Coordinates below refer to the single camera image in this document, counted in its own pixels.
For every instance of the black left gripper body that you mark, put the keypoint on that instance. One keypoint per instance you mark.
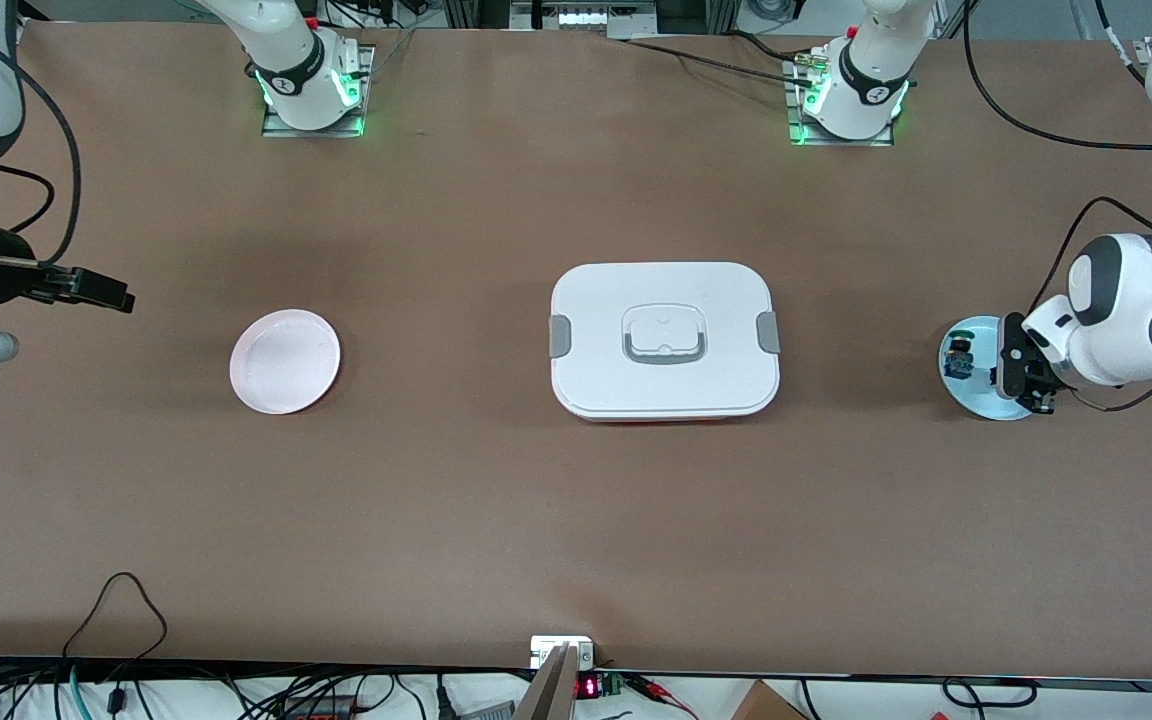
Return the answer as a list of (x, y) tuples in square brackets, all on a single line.
[(1014, 364)]

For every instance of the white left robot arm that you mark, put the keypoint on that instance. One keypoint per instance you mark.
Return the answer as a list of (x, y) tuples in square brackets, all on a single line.
[(1106, 320)]

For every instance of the aluminium profile bar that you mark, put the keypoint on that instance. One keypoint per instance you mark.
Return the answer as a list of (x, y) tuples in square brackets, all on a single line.
[(548, 690)]

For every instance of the white lunch box grey latches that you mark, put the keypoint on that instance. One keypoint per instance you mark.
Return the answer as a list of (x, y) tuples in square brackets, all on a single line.
[(666, 380)]

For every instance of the brown cardboard box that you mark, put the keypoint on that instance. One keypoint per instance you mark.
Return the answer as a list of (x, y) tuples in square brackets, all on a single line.
[(766, 705)]

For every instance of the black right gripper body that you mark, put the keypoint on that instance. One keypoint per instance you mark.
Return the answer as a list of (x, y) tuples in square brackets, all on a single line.
[(4, 270)]

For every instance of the light blue round plate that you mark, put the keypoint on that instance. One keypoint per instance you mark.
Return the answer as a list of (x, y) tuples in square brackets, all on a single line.
[(976, 400)]

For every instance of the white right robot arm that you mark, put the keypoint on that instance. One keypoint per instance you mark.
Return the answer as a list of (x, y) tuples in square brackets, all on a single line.
[(291, 60)]

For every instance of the metal base plate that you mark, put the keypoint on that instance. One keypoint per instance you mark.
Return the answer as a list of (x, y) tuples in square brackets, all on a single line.
[(366, 60), (794, 100)]

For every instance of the pale pink round plate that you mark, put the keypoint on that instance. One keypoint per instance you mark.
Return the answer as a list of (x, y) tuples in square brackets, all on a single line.
[(284, 362)]

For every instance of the red digit display module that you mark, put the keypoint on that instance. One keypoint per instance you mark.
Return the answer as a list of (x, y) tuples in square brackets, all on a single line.
[(591, 687)]

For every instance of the aluminium frame with equipment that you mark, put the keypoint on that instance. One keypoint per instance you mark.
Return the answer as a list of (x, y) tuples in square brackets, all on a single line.
[(586, 15)]

